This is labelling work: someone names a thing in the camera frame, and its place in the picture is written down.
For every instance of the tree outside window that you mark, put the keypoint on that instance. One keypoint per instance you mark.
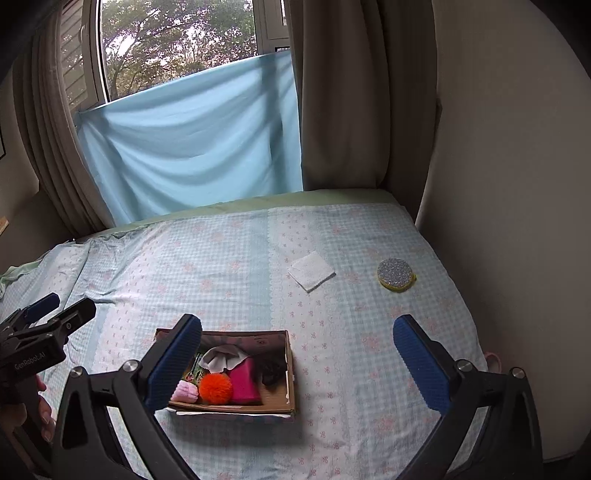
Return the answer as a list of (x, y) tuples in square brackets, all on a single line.
[(175, 41)]

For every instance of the cardboard box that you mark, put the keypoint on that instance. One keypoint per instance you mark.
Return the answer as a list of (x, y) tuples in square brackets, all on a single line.
[(277, 398)]

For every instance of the window with white frame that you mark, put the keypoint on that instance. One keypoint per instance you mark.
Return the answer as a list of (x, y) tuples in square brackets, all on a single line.
[(272, 23)]

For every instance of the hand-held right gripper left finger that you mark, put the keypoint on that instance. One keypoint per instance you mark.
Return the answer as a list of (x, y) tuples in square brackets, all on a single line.
[(173, 364)]

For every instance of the orange pom-pom ball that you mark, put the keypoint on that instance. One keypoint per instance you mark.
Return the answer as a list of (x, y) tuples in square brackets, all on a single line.
[(216, 388)]

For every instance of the pale green sheet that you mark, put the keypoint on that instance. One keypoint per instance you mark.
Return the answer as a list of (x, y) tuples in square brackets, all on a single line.
[(277, 198)]

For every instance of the pink toy block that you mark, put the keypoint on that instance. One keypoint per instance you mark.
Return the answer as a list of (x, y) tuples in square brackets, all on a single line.
[(244, 383)]

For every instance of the pink fluffy roll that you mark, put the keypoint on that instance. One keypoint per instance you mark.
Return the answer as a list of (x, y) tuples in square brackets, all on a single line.
[(184, 392)]

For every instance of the green snack packet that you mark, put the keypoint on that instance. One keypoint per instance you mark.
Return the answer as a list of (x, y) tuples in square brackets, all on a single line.
[(198, 369)]

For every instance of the small wooden block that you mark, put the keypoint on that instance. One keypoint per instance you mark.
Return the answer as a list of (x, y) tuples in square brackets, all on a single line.
[(3, 226)]

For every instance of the grey-brown curtain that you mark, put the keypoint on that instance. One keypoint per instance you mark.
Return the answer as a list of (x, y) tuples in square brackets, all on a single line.
[(360, 115), (51, 138)]

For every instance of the small pink item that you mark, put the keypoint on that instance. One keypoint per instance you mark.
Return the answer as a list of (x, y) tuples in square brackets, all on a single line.
[(492, 357)]

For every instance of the person's left hand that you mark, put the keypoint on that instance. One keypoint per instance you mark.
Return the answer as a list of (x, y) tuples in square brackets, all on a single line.
[(46, 415)]

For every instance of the light blue hanging cloth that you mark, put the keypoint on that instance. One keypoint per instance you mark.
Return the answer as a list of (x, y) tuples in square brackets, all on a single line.
[(194, 138)]

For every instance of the grey white soft cloth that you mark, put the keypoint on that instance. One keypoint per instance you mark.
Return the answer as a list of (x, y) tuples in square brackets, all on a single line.
[(221, 357)]

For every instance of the black fuzzy item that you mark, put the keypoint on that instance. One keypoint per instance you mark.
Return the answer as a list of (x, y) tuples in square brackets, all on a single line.
[(272, 371)]

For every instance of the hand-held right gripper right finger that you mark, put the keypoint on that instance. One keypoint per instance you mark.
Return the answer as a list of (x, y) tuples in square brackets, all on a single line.
[(422, 364)]

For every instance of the white paper napkin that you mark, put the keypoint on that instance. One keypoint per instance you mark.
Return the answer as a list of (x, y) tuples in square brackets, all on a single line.
[(311, 270)]

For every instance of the round glitter sponge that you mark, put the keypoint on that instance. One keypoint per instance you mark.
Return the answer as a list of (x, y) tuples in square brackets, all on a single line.
[(395, 272)]

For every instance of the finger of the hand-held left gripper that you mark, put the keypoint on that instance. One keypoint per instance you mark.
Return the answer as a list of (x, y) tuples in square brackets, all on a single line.
[(74, 318), (41, 305)]

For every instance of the blue checked floral bedsheet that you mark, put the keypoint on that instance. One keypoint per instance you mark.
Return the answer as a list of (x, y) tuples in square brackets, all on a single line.
[(346, 323)]

